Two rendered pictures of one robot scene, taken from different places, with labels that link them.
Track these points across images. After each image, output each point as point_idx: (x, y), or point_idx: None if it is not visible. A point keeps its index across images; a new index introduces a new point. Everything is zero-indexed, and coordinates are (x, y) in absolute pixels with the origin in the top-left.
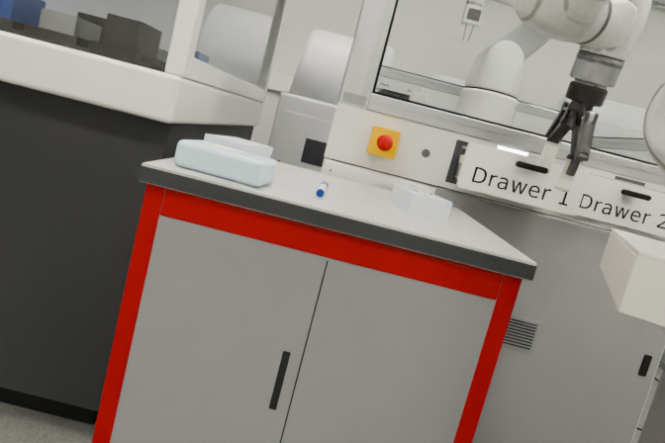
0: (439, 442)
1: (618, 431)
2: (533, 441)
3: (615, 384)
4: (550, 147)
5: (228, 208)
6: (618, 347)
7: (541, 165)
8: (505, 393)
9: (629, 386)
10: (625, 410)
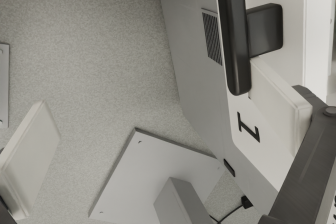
0: None
1: (200, 129)
2: (180, 60)
3: (215, 136)
4: (285, 118)
5: None
6: (232, 149)
7: (253, 75)
8: (187, 33)
9: (218, 148)
10: (208, 139)
